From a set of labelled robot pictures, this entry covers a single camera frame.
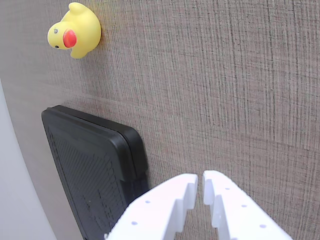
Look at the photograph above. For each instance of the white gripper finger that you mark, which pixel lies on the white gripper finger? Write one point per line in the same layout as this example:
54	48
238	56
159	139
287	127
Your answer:
237	210
155	212

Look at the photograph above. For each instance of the yellow rubber duck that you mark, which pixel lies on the yellow rubber duck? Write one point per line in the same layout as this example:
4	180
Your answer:
75	31

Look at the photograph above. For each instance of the black plastic case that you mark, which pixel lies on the black plastic case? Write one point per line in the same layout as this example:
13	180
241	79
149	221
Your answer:
95	170

